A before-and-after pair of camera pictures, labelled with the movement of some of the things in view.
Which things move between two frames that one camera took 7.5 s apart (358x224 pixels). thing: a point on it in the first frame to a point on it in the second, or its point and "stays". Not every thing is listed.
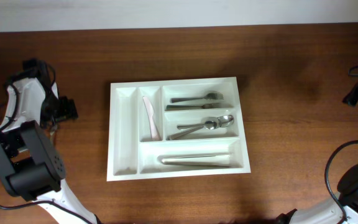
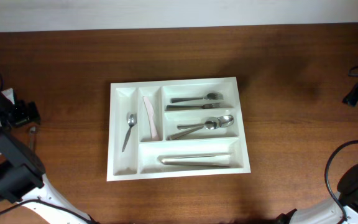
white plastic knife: x=155 y=135 stays
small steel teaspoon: x=54 y=127 to x=132 y=119
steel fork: x=211 y=96 stays
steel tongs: x=210 y=159 stays
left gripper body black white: x=56 y=109 to x=13 y=114
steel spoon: x=224 y=121 stays
